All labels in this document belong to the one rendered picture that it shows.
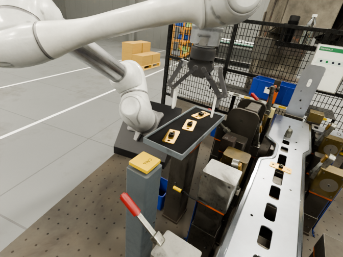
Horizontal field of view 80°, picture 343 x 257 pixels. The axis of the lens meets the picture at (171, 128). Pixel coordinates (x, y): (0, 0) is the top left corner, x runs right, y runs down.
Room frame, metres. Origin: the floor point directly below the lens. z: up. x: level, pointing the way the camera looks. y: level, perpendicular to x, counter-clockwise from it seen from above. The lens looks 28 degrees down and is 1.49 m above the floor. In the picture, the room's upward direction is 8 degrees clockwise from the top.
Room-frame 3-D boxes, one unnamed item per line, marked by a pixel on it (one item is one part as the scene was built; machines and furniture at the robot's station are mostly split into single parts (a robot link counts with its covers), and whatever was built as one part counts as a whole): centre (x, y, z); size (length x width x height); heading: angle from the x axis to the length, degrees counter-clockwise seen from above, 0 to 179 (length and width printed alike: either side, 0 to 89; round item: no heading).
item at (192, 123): (0.66, -0.06, 1.17); 0.08 x 0.04 x 0.01; 167
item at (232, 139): (0.72, -0.24, 0.90); 0.05 x 0.05 x 0.40; 62
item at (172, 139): (0.56, 0.00, 1.17); 0.08 x 0.04 x 0.01; 168
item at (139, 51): (6.76, 1.23, 0.35); 1.18 x 0.87 x 0.69; 164
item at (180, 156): (0.66, -0.07, 1.16); 0.37 x 0.14 x 0.02; 152
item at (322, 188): (0.66, -0.66, 0.87); 0.12 x 0.07 x 0.35; 62
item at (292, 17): (1.78, -0.80, 1.52); 0.07 x 0.07 x 0.18
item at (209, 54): (0.66, -0.06, 1.38); 0.08 x 0.07 x 0.09; 77
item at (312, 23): (1.73, -0.91, 1.53); 0.07 x 0.07 x 0.20
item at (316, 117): (1.29, -0.93, 0.88); 0.08 x 0.08 x 0.36; 62
